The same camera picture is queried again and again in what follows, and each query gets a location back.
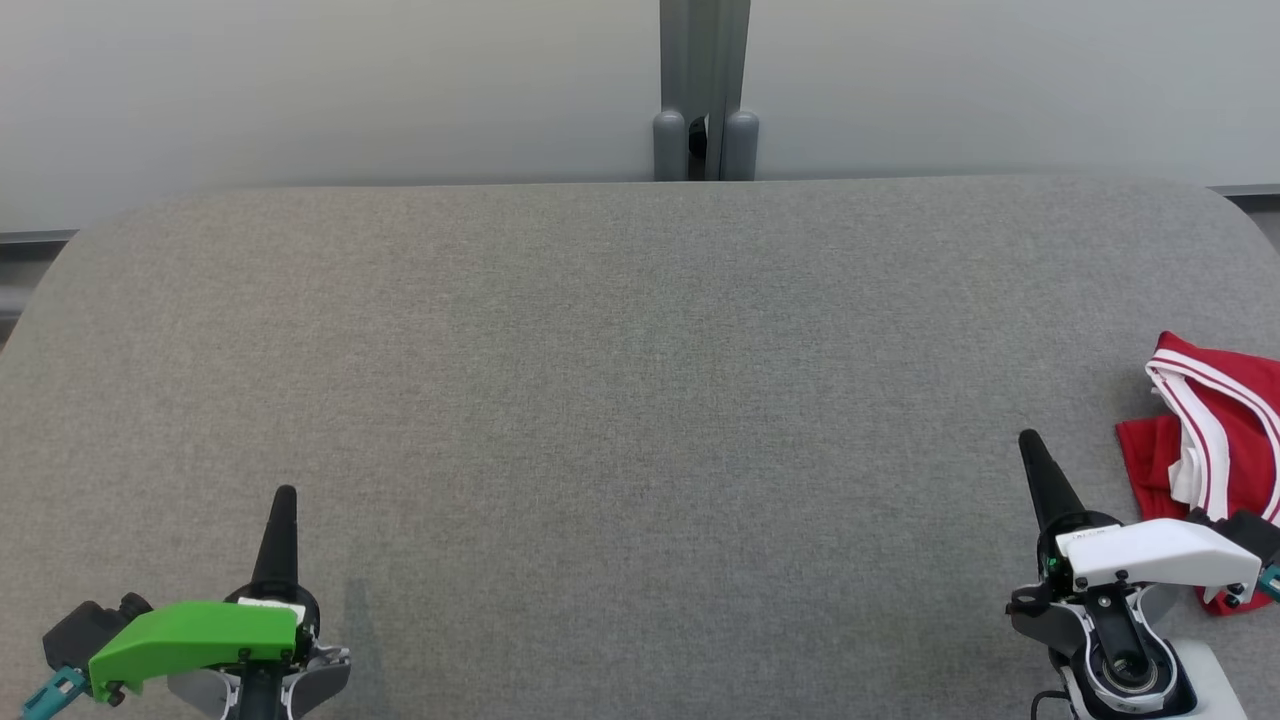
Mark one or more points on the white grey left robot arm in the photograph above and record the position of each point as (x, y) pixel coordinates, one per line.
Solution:
(320, 680)

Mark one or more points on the teal right camera connector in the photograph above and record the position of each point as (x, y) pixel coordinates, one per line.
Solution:
(1273, 582)

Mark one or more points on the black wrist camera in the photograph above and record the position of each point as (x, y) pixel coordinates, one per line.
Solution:
(80, 630)
(1255, 535)

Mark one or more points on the grey wall skirting strip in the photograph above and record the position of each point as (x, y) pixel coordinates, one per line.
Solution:
(35, 238)
(1245, 190)

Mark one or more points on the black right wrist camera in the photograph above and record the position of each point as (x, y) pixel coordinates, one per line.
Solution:
(1255, 535)

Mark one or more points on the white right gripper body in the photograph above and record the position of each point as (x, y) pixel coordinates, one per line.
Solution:
(1160, 555)

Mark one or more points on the teal camera connector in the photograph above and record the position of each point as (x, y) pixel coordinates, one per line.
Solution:
(1273, 582)
(52, 692)

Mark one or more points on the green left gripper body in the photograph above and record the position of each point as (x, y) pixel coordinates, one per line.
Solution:
(195, 640)

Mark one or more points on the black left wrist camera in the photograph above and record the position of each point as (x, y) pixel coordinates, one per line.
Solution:
(80, 630)

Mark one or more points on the grey cylindrical post foot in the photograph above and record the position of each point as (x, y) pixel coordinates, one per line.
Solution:
(740, 150)
(669, 150)

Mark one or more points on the red shorts white stripes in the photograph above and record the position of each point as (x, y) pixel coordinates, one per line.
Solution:
(1150, 460)

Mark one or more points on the grey partition post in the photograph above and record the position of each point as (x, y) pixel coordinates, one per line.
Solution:
(690, 60)

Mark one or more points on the teal left camera connector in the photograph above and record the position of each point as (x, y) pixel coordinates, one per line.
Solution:
(52, 692)

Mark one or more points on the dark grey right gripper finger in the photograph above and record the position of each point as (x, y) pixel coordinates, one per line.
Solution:
(1052, 495)

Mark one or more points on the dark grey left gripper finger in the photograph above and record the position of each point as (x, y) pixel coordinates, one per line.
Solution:
(280, 550)

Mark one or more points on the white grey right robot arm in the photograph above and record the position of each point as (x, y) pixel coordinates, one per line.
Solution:
(1115, 640)

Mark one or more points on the black knob between feet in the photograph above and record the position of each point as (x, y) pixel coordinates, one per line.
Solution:
(697, 140)

